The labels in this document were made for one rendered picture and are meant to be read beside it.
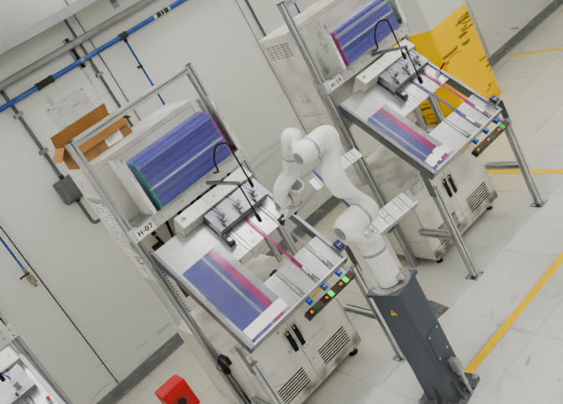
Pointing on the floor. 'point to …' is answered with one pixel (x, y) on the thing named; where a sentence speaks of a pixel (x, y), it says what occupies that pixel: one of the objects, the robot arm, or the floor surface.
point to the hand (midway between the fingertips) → (287, 217)
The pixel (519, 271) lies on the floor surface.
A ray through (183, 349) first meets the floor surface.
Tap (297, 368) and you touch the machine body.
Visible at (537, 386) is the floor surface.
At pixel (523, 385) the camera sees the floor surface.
